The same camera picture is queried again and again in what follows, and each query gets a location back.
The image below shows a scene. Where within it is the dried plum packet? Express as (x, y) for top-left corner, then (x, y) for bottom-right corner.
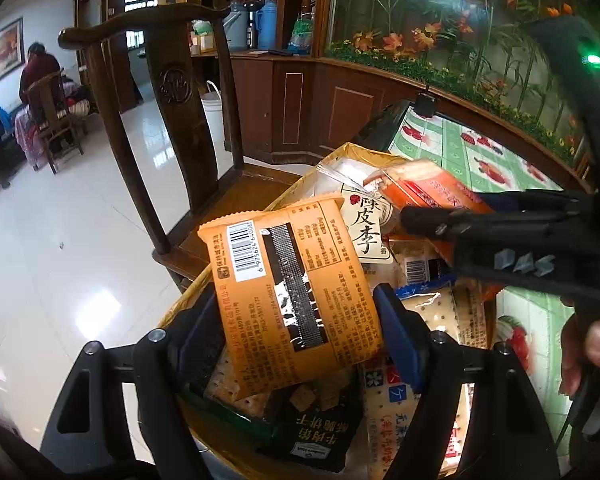
(340, 187), (396, 266)

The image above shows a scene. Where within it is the green white bag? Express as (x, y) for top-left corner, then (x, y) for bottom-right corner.
(190, 20), (216, 53)

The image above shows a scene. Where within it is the yellow taped cardboard box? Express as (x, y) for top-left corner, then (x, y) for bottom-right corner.
(157, 142), (498, 480)

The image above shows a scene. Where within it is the blue red cracker packet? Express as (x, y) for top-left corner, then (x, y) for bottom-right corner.
(357, 350), (476, 480)

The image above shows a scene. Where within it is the green-ended long cracker packet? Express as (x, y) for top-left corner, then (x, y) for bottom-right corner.
(180, 345), (291, 436)

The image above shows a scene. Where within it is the dark wooden chair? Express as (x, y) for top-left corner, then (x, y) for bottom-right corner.
(57, 2), (301, 293)

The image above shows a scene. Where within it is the blue thermos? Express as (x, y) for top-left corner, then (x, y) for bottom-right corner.
(257, 0), (280, 48)

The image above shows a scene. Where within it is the orange soda cracker packet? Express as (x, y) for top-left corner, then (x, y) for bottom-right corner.
(362, 159), (501, 241)

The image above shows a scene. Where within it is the green fruit print tablecloth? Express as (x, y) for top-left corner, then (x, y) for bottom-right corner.
(387, 105), (588, 466)

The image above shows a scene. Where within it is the dark green biscuit packet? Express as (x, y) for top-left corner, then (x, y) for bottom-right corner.
(260, 385), (361, 473)

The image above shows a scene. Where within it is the framed wall painting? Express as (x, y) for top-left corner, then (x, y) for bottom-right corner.
(0, 17), (25, 78)

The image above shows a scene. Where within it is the plastic water bottle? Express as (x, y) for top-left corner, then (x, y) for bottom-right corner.
(287, 12), (315, 56)

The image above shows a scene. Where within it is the wooden partition cabinet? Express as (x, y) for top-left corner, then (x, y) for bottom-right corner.
(75, 0), (596, 191)

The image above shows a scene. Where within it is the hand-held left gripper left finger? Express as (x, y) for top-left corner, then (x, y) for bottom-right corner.
(40, 287), (226, 480)

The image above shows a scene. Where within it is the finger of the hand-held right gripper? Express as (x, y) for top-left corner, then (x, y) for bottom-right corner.
(399, 206), (511, 248)
(485, 190), (596, 213)

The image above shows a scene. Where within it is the opaque orange biscuit packet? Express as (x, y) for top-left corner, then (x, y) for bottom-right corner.
(198, 196), (385, 391)

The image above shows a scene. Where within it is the wooden dining chair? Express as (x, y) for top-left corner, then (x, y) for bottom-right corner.
(25, 70), (86, 176)

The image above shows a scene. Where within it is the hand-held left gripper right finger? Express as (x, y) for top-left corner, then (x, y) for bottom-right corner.
(372, 284), (561, 480)

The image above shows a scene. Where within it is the yellow square cracker packet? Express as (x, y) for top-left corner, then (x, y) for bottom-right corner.
(392, 240), (498, 356)

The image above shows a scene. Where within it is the white plastic bucket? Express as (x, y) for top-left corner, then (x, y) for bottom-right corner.
(200, 80), (226, 143)

